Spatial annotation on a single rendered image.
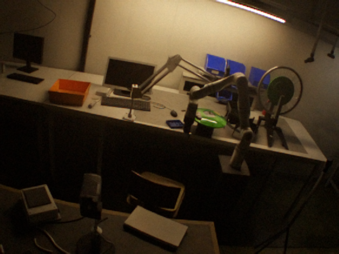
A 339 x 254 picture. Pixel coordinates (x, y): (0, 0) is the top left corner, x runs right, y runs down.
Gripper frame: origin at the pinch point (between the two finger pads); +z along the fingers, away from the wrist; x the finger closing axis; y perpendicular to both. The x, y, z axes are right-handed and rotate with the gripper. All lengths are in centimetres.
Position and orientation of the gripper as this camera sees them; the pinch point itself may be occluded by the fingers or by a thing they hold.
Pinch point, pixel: (187, 139)
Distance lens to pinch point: 198.1
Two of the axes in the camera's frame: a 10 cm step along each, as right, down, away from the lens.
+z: -2.1, 8.6, 4.7
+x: 0.2, 4.9, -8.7
